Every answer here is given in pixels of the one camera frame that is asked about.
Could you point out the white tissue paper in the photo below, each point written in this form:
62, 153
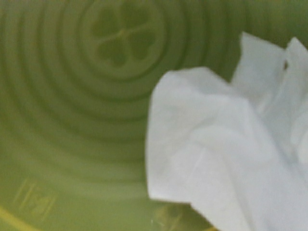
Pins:
236, 152

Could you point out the yellow-green plastic plate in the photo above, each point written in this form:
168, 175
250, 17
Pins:
76, 77

